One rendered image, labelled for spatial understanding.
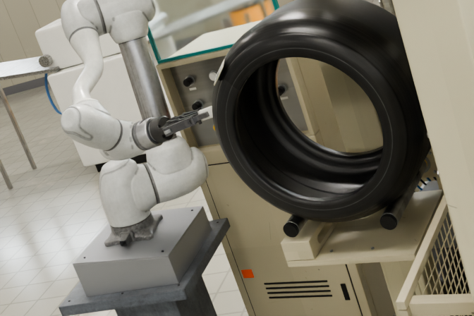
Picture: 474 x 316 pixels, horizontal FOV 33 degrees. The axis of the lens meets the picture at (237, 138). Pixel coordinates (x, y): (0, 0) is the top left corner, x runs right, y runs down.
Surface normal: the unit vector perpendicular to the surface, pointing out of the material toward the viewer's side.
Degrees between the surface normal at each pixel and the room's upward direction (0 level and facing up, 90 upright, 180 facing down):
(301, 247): 90
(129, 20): 88
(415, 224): 0
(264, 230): 90
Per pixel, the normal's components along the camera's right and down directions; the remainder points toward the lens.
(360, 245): -0.32, -0.90
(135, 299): -0.27, 0.38
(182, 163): 0.33, -0.01
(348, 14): 0.19, -0.83
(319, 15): -0.10, -0.75
